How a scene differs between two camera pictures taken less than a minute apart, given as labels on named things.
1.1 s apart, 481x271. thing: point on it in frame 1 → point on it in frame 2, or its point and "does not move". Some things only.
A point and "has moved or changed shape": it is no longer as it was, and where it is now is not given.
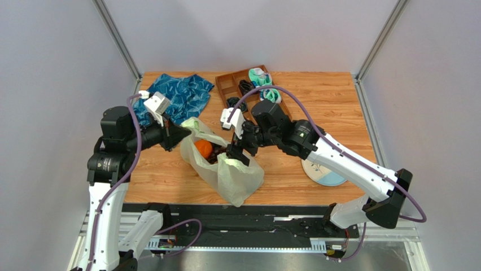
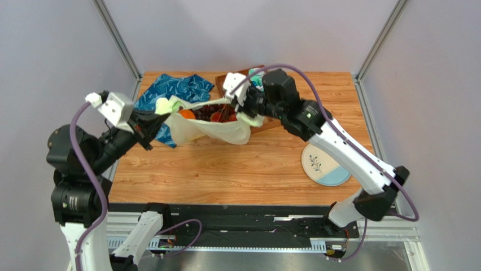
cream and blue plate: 320,174 does not move
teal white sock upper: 259,78 does not move
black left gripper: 171,135 → 144,124
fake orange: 204,147 → 187,114
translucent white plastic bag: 235,180 has moved or changed shape
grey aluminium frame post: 99,5 does not move
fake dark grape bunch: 217,150 → 205,112
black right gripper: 236,148 → 247,108
